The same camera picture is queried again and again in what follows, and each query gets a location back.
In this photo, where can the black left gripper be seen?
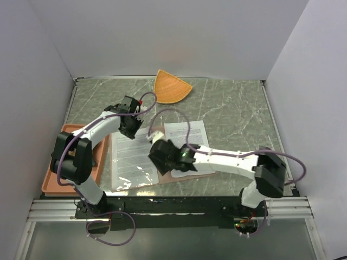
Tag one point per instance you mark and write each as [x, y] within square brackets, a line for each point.
[131, 135]

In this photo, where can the orange woven wicker basket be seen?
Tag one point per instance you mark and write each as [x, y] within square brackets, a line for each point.
[170, 89]

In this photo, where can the white printed paper sheet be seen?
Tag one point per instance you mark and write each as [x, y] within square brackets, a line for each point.
[131, 167]

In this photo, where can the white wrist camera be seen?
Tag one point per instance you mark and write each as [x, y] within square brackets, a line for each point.
[155, 136]
[142, 107]

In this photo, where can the aluminium frame rail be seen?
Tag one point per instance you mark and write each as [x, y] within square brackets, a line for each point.
[55, 210]

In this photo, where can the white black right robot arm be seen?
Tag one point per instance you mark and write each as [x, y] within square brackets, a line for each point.
[264, 168]

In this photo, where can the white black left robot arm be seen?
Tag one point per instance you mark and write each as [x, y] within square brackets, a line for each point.
[72, 157]

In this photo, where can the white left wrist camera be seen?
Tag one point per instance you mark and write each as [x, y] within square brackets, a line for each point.
[142, 107]

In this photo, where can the pink brown file folder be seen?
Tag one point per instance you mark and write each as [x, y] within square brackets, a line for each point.
[167, 178]

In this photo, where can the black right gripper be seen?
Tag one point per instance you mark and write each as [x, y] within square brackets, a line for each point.
[161, 164]

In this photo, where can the white printed paper stack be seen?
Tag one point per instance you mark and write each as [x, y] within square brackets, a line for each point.
[177, 133]

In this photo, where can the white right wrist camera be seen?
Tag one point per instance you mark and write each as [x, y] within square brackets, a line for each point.
[155, 136]

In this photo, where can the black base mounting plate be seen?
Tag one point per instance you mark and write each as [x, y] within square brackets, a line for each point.
[171, 212]

